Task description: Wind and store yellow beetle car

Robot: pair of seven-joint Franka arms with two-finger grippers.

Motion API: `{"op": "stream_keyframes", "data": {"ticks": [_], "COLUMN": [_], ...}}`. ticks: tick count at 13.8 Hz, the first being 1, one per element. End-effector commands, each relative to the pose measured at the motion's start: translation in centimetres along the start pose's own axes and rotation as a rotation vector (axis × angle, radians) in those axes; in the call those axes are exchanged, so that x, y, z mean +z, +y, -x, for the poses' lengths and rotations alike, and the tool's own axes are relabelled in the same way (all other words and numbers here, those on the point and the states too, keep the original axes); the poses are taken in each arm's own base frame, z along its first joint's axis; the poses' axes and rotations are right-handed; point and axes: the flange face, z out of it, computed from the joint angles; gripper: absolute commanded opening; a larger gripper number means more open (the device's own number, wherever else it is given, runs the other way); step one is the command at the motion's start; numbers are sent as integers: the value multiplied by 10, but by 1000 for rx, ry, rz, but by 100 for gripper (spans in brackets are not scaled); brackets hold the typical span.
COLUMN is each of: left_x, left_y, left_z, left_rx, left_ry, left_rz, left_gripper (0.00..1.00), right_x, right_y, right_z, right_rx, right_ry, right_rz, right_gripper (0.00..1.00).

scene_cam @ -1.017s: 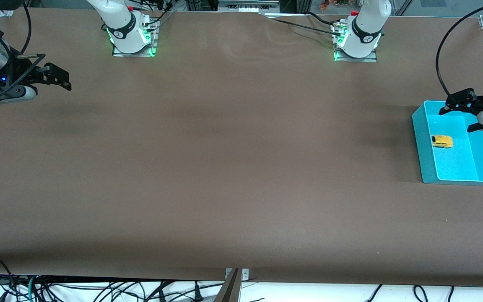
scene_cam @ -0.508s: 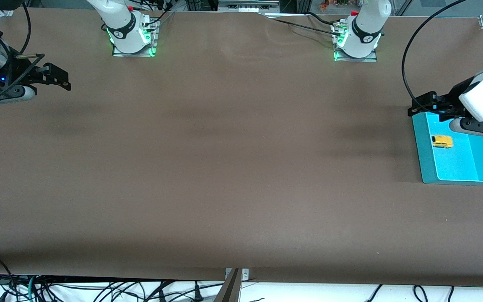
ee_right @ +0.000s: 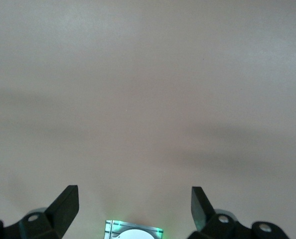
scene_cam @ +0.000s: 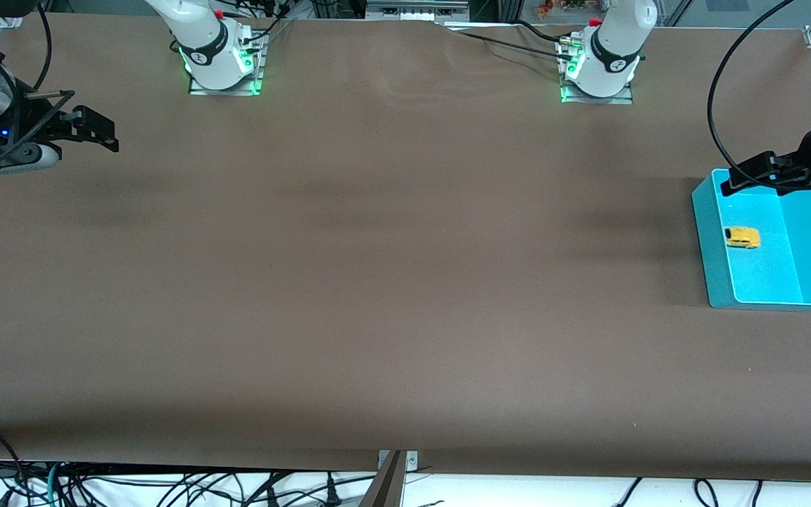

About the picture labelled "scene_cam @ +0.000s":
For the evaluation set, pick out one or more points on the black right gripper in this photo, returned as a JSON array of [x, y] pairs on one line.
[[20, 114]]

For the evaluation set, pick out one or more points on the yellow toy beetle car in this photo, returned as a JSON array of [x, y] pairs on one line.
[[743, 238]]

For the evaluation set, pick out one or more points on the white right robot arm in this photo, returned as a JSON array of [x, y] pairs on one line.
[[205, 56]]

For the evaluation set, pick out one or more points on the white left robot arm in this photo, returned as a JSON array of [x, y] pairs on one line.
[[610, 70]]

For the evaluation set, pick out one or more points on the cyan plastic bin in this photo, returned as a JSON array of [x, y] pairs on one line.
[[764, 274]]

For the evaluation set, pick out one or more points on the small orange object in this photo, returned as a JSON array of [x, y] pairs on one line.
[[545, 8]]

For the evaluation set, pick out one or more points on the grey power strip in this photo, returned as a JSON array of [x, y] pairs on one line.
[[412, 10]]

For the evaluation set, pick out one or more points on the black power plug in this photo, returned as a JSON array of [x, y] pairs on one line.
[[331, 494]]

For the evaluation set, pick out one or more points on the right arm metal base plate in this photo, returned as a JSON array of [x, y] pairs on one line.
[[226, 88]]

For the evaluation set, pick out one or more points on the small white corner bracket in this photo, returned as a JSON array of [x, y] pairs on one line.
[[10, 22]]

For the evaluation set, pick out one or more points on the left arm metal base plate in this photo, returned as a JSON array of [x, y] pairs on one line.
[[595, 100]]

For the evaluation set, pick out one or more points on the small metal edge bracket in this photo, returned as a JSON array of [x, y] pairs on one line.
[[412, 461]]

